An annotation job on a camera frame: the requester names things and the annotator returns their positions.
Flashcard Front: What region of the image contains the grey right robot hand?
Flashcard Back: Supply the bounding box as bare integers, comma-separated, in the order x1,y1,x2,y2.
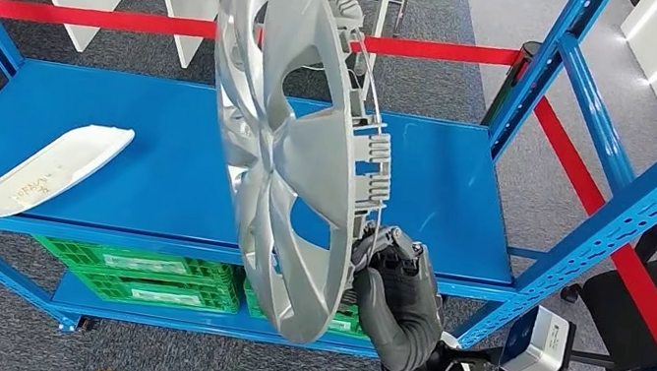
337,219,459,351

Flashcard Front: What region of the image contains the grey plastic wheel hubcap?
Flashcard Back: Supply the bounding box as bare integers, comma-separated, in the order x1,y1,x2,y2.
167,0,424,358

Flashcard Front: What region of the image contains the blue metal shelf rack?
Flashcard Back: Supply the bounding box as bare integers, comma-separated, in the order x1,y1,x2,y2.
0,0,657,371

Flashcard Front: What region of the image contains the white plastic trim part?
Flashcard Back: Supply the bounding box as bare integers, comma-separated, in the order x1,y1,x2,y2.
0,106,138,242

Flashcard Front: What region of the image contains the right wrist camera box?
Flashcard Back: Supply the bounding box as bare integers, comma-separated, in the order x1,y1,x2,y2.
438,290,580,371

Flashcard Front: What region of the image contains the dark stanchion post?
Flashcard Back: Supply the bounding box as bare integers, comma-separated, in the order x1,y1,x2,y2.
480,34,545,135

